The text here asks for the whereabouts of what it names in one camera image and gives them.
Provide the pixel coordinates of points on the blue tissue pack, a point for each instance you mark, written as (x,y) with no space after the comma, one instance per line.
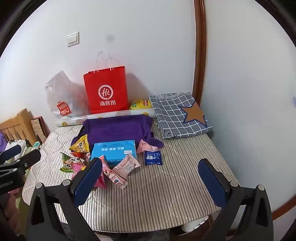
(111,150)

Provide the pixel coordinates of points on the pink and yellow snack packet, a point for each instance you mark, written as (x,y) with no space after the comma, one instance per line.
(101,183)

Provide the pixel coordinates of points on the white light switch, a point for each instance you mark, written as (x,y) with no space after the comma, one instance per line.
(73,39)

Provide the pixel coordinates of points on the person's left hand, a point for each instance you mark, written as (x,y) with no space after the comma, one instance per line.
(9,206)

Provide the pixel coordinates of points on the translucent white plastic bag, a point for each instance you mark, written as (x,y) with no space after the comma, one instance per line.
(62,95)

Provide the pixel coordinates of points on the yellow triangular snack packet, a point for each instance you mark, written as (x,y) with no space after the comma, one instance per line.
(81,144)

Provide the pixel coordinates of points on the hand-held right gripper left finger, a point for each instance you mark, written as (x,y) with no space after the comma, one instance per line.
(89,177)

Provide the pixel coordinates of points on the patterned flat box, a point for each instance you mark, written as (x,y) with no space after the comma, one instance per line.
(38,129)

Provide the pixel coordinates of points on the red snack packet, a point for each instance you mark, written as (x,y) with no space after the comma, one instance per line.
(75,154)

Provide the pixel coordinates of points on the green triangular snack packet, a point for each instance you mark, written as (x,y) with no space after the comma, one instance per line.
(65,162)

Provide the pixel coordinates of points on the maroon panda snack packet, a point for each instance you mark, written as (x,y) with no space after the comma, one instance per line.
(76,163)

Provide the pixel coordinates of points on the purple towel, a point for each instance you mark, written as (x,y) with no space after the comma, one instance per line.
(115,129)

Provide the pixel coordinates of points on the grey checked cloth with star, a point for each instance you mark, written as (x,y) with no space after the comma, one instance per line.
(171,111)

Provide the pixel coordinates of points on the dark blue snack packet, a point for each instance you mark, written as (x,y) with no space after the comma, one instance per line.
(153,158)

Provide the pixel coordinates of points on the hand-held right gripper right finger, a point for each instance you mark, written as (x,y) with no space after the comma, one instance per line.
(214,183)

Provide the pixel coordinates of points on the rolled patterned plastic sheet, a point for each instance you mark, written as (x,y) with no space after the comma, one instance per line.
(69,120)

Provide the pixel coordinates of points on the white and pink snack packet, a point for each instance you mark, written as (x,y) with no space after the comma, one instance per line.
(127,165)

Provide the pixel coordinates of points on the pink strip snack packet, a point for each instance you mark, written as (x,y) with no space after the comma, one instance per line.
(113,177)

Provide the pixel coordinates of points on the yellow chips bag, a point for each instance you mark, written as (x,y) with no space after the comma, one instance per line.
(140,104)

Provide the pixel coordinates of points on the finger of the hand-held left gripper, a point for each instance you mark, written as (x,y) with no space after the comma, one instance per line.
(29,161)
(13,153)

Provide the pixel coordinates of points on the striped table cover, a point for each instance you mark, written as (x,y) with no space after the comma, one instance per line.
(161,185)

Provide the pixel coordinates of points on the white flowered cloth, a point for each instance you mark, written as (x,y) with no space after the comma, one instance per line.
(13,144)

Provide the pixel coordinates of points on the small pink snack packet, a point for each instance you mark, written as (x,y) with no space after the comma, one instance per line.
(142,147)

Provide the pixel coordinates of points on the wooden headboard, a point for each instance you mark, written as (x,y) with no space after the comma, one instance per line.
(20,122)

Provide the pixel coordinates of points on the red paper bag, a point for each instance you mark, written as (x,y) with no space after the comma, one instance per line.
(106,92)

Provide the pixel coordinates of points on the brown wooden door frame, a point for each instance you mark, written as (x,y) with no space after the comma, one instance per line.
(199,46)

